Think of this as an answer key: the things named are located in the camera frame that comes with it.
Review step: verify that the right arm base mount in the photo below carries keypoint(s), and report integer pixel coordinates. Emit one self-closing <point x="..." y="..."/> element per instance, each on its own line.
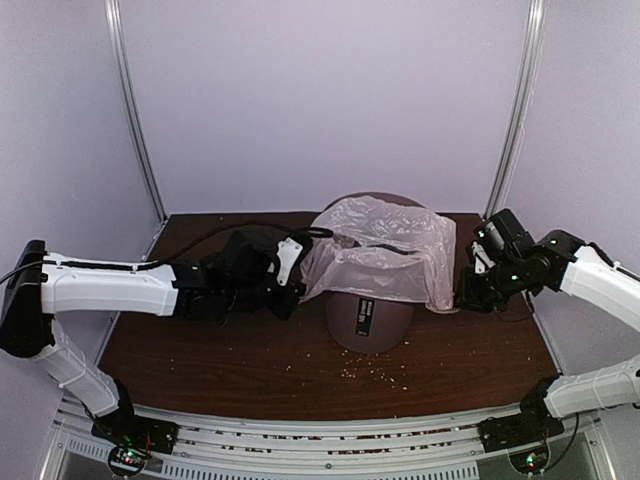
<point x="524" y="438"/>

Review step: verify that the mauve plastic trash bin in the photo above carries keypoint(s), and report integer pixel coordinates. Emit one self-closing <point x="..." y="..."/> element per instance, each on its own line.
<point x="366" y="325"/>

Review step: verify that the aluminium front rail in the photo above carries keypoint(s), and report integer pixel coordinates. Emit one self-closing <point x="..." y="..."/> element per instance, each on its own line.
<point x="446" y="446"/>

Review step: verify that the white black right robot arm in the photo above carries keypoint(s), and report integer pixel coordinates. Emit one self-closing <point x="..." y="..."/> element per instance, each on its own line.
<point x="506" y="261"/>

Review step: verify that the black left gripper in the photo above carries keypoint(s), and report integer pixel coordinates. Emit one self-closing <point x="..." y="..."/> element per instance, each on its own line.
<point x="283" y="307"/>

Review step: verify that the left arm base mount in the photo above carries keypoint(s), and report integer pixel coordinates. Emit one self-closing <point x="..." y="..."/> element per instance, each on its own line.
<point x="135" y="439"/>

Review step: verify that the pink translucent plastic bag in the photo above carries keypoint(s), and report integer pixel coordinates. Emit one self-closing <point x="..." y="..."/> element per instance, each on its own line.
<point x="384" y="251"/>

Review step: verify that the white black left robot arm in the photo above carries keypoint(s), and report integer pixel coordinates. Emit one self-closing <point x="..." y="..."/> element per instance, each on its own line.
<point x="251" y="272"/>

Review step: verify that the left aluminium frame post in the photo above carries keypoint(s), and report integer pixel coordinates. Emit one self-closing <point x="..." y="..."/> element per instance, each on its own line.
<point x="118" y="41"/>

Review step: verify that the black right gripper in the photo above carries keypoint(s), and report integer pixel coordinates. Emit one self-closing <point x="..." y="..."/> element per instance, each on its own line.
<point x="469" y="298"/>

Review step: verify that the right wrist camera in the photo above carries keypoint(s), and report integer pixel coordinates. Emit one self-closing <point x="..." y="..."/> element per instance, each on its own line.
<point x="479" y="258"/>

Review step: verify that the right aluminium frame post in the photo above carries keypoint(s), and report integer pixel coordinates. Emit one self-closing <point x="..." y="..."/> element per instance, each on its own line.
<point x="524" y="91"/>

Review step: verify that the aluminium frame post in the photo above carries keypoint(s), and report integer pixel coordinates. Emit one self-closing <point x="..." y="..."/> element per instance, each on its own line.
<point x="524" y="91"/>
<point x="118" y="41"/>

